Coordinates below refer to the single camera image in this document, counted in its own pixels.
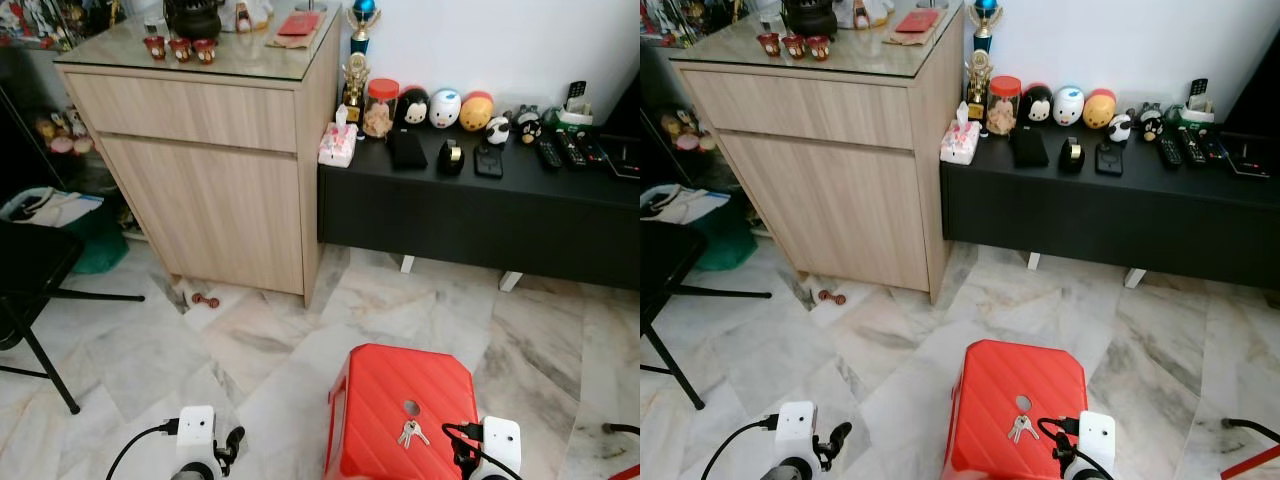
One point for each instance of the red booklet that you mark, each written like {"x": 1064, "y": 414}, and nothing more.
{"x": 918, "y": 22}
{"x": 300, "y": 24}

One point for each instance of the black round pot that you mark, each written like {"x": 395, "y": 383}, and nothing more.
{"x": 192, "y": 18}
{"x": 808, "y": 18}

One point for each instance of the white round plush toy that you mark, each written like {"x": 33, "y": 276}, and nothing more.
{"x": 1068, "y": 106}
{"x": 445, "y": 108}

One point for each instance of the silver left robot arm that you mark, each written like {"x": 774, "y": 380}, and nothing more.
{"x": 192, "y": 471}
{"x": 792, "y": 470}

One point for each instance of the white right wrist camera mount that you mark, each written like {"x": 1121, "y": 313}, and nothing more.
{"x": 1096, "y": 440}
{"x": 502, "y": 445}

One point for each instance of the gold trophy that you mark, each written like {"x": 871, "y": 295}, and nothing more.
{"x": 355, "y": 85}
{"x": 978, "y": 82}

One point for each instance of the black wallet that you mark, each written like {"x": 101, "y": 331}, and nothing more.
{"x": 1030, "y": 148}
{"x": 408, "y": 150}

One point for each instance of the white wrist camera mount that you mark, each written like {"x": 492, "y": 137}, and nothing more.
{"x": 196, "y": 432}
{"x": 1096, "y": 440}
{"x": 502, "y": 445}
{"x": 796, "y": 430}

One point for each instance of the black tape dispenser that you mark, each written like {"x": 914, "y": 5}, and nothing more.
{"x": 451, "y": 160}
{"x": 1072, "y": 157}

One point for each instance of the pink tissue box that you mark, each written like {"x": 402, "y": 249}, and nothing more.
{"x": 337, "y": 145}
{"x": 960, "y": 143}

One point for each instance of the black round plush toy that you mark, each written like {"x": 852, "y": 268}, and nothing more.
{"x": 414, "y": 108}
{"x": 1036, "y": 106}

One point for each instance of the white bag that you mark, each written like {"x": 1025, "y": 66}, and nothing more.
{"x": 685, "y": 205}
{"x": 55, "y": 207}

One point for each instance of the white figurine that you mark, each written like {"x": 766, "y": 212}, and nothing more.
{"x": 875, "y": 12}
{"x": 255, "y": 14}

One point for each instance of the black low console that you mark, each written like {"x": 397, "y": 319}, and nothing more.
{"x": 1100, "y": 215}
{"x": 480, "y": 220}

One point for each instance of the black set-top box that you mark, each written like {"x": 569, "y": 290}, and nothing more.
{"x": 1252, "y": 158}
{"x": 625, "y": 160}

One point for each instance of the dark display shelf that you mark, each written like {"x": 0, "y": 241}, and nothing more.
{"x": 30, "y": 90}
{"x": 660, "y": 90}

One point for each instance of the red wooden plank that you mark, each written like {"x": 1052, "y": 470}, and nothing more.
{"x": 1245, "y": 465}
{"x": 628, "y": 473}

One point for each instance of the black pouch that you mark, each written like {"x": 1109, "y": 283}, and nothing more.
{"x": 1110, "y": 159}
{"x": 488, "y": 161}

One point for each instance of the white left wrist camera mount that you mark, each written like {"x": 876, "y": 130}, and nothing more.
{"x": 796, "y": 430}
{"x": 196, "y": 432}

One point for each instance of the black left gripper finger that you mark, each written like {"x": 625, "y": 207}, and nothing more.
{"x": 842, "y": 433}
{"x": 237, "y": 437}

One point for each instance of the light wood cabinet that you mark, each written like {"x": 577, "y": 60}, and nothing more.
{"x": 200, "y": 200}
{"x": 820, "y": 200}

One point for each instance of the orange round plush toy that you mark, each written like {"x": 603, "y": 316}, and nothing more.
{"x": 477, "y": 111}
{"x": 1100, "y": 108}

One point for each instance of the small red dumbbell toy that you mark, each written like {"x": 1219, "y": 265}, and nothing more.
{"x": 205, "y": 300}
{"x": 831, "y": 296}

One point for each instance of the red plastic stool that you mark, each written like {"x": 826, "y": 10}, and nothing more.
{"x": 390, "y": 380}
{"x": 1000, "y": 378}

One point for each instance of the green bag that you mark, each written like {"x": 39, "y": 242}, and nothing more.
{"x": 725, "y": 240}
{"x": 100, "y": 245}

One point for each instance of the trophy with blue ball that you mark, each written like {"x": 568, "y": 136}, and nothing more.
{"x": 363, "y": 14}
{"x": 984, "y": 12}

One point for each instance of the black remote control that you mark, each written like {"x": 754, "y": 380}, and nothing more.
{"x": 1192, "y": 147}
{"x": 1214, "y": 146}
{"x": 595, "y": 150}
{"x": 549, "y": 154}
{"x": 1170, "y": 152}
{"x": 572, "y": 150}

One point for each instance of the clear jar red lid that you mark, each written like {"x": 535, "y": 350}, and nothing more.
{"x": 1003, "y": 110}
{"x": 381, "y": 112}

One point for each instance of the black television screen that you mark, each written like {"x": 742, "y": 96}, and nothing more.
{"x": 1265, "y": 105}

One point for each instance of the black folding chair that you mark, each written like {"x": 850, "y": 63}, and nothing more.
{"x": 660, "y": 260}
{"x": 30, "y": 255}

